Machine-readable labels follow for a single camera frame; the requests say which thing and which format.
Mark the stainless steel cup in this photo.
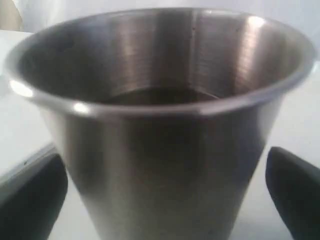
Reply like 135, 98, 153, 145
3, 7, 317, 240

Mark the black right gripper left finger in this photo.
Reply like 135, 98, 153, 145
0, 154, 68, 240

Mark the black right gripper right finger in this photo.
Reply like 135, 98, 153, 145
265, 147, 320, 240

